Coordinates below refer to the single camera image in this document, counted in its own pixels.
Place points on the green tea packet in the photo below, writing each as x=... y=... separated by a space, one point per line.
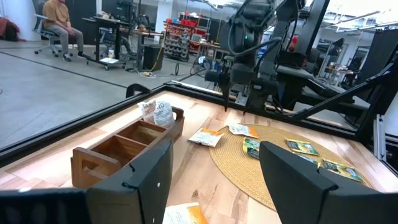
x=301 y=147
x=342 y=169
x=251 y=148

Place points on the silver aluminium bracket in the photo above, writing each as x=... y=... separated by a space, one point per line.
x=380 y=137

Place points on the person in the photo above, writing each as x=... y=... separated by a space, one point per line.
x=60 y=25

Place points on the white orange tea packet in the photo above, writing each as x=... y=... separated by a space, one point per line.
x=244 y=130
x=147 y=109
x=163 y=114
x=185 y=214
x=205 y=137

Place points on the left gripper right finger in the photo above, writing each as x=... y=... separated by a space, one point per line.
x=304 y=199

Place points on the black box under desk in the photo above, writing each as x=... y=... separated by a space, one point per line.
x=153 y=57

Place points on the dark red bag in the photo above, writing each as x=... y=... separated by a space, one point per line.
x=9 y=29

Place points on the black office desk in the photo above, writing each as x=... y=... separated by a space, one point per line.
x=115 y=23

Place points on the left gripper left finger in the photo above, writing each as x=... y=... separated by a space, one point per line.
x=109 y=205

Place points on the shelf with red bins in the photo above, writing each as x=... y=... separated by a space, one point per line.
x=183 y=37

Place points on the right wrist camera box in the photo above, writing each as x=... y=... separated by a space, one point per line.
x=213 y=76

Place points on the round woven straw placemat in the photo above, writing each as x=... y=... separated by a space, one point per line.
x=236 y=174

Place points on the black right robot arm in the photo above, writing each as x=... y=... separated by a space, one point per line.
x=281 y=31

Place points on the grey office chair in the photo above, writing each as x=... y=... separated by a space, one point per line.
x=46 y=34

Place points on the black clamp on frame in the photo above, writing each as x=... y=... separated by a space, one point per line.
x=136 y=88

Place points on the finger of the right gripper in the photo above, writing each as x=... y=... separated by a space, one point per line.
x=226 y=93
x=244 y=99

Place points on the wooden tea organizer box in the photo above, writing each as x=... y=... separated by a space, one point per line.
x=93 y=153

